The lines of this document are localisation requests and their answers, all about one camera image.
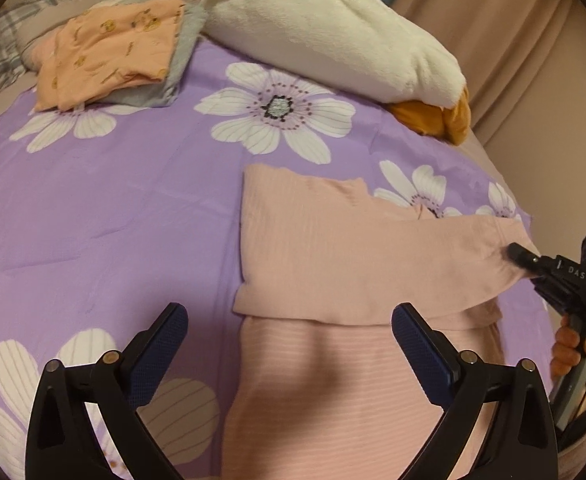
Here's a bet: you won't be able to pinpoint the white goose plush toy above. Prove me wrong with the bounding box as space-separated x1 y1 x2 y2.
200 0 472 145

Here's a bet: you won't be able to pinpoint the grey folded garment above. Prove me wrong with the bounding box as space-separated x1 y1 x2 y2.
104 0 213 109

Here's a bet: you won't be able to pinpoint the beige curtain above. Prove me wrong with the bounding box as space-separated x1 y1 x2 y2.
390 0 586 171

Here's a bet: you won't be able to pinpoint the pink striped pants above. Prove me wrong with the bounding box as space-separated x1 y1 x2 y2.
220 164 542 480

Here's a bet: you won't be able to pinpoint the grey plaid pillow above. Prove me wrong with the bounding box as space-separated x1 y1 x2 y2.
0 0 120 102

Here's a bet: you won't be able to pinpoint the purple floral blanket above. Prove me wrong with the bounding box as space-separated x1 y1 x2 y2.
0 35 558 480

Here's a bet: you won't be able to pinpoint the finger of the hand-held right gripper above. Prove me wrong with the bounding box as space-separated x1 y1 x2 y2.
504 241 554 281

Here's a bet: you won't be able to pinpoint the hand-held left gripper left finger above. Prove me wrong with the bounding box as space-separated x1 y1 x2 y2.
24 302 190 480

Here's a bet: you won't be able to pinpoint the person's right hand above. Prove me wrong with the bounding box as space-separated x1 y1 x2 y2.
550 311 586 378

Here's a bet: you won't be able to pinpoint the orange printed folded garment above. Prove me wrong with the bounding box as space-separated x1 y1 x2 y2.
34 0 188 112

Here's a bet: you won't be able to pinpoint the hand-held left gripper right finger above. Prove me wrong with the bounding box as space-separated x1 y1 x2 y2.
391 302 558 480

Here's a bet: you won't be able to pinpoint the person's right forearm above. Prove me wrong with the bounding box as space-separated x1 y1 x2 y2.
555 390 586 467

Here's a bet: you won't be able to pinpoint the light pink folded garment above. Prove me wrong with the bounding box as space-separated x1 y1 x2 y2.
23 35 61 73

